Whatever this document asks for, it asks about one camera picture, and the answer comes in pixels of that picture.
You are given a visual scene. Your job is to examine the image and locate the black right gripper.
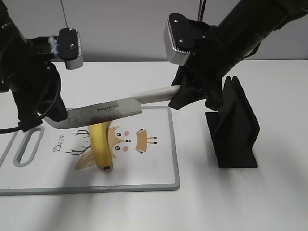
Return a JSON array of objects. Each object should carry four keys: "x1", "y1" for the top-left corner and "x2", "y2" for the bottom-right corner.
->
[{"x1": 168, "y1": 26, "x2": 241, "y2": 111}]

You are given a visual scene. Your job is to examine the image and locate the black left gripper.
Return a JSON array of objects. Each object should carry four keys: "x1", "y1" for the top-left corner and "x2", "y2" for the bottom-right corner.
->
[{"x1": 0, "y1": 36, "x2": 67, "y2": 131}]

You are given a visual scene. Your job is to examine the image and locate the white-handled kitchen knife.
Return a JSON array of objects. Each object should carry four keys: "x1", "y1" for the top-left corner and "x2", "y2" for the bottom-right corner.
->
[{"x1": 44, "y1": 85, "x2": 180, "y2": 129}]

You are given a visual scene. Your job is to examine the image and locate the yellow banana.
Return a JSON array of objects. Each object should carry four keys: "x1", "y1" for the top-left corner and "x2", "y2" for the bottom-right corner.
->
[{"x1": 89, "y1": 122, "x2": 113, "y2": 172}]

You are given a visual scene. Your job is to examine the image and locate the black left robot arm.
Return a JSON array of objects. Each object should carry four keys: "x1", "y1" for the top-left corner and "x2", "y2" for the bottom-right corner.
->
[{"x1": 0, "y1": 2, "x2": 68, "y2": 134}]

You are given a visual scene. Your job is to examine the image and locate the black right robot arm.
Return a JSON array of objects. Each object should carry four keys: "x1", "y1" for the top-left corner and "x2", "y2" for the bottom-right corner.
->
[{"x1": 165, "y1": 0, "x2": 308, "y2": 111}]

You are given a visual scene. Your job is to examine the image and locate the black knife stand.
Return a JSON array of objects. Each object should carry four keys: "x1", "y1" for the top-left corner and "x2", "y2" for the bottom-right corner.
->
[{"x1": 205, "y1": 76, "x2": 260, "y2": 168}]

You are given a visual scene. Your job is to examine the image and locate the white deer cutting board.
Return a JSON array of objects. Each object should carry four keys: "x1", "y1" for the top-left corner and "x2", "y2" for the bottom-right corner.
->
[{"x1": 0, "y1": 106, "x2": 180, "y2": 196}]

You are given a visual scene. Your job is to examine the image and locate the black cable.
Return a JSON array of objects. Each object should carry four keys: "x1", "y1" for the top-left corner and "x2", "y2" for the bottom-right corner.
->
[{"x1": 0, "y1": 64, "x2": 62, "y2": 134}]

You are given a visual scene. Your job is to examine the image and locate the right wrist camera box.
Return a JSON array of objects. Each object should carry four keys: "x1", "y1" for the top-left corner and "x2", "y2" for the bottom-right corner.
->
[{"x1": 163, "y1": 13, "x2": 210, "y2": 66}]

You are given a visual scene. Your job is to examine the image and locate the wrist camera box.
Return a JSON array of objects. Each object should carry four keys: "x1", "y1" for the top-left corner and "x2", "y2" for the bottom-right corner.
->
[
  {"x1": 163, "y1": 13, "x2": 210, "y2": 66},
  {"x1": 48, "y1": 27, "x2": 83, "y2": 70}
]

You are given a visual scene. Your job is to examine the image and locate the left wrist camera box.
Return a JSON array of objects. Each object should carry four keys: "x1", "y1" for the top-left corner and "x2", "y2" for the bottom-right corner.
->
[{"x1": 48, "y1": 27, "x2": 83, "y2": 70}]

